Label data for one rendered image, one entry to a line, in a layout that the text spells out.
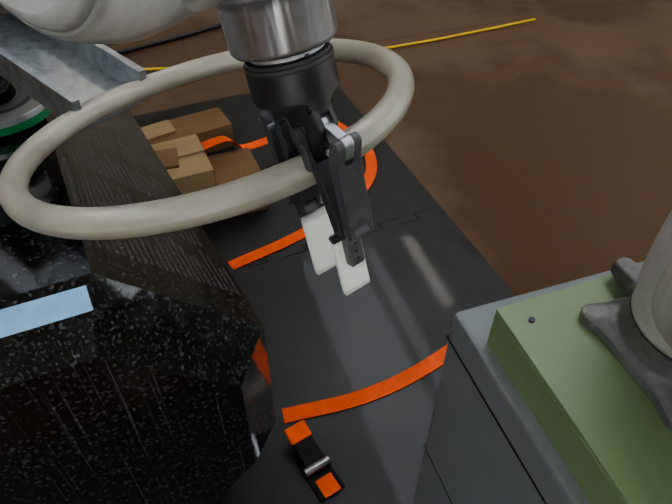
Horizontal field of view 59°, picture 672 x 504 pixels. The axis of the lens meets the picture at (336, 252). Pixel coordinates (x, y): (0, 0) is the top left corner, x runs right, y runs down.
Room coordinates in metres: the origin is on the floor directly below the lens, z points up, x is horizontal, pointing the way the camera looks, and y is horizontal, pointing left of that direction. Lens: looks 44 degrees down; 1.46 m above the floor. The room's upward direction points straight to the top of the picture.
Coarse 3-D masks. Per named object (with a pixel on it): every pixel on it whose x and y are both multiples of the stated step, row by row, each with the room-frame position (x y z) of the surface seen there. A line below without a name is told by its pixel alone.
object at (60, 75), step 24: (0, 24) 0.97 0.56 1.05; (24, 24) 0.98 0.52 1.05; (0, 48) 0.82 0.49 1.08; (24, 48) 0.90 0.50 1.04; (48, 48) 0.91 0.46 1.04; (72, 48) 0.90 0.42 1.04; (96, 48) 0.85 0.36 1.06; (0, 72) 0.83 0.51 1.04; (24, 72) 0.77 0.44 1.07; (48, 72) 0.84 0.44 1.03; (72, 72) 0.85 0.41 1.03; (96, 72) 0.85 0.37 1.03; (120, 72) 0.82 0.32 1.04; (144, 72) 0.80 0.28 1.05; (48, 96) 0.74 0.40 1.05; (72, 96) 0.72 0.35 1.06
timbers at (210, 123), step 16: (208, 112) 2.24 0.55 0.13; (176, 128) 2.12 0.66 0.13; (192, 128) 2.12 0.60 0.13; (208, 128) 2.12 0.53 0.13; (224, 128) 2.14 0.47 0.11; (224, 144) 2.13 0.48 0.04; (224, 160) 1.86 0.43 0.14; (240, 160) 1.86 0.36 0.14; (224, 176) 1.76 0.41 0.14; (240, 176) 1.76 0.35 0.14
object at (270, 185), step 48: (336, 48) 0.77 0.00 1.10; (384, 48) 0.71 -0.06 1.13; (96, 96) 0.75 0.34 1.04; (144, 96) 0.78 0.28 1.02; (384, 96) 0.54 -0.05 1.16; (48, 144) 0.63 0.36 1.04; (0, 192) 0.48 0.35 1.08; (192, 192) 0.40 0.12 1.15; (240, 192) 0.40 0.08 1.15; (288, 192) 0.41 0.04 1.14
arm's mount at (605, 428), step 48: (576, 288) 0.53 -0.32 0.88; (528, 336) 0.46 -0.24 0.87; (576, 336) 0.46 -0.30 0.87; (528, 384) 0.41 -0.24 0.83; (576, 384) 0.39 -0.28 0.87; (624, 384) 0.39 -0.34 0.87; (576, 432) 0.33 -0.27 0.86; (624, 432) 0.33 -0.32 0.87; (576, 480) 0.31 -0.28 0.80; (624, 480) 0.27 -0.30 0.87
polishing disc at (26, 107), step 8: (16, 88) 1.07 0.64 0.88; (16, 96) 1.04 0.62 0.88; (24, 96) 1.04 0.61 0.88; (8, 104) 1.01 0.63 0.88; (16, 104) 1.01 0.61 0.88; (24, 104) 1.01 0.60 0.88; (32, 104) 1.01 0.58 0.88; (40, 104) 1.01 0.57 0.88; (0, 112) 0.98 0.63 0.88; (8, 112) 0.98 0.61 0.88; (16, 112) 0.98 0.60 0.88; (24, 112) 0.98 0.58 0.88; (32, 112) 0.98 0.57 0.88; (0, 120) 0.95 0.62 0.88; (8, 120) 0.95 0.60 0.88; (16, 120) 0.96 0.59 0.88; (24, 120) 0.97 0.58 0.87; (0, 128) 0.94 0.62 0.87
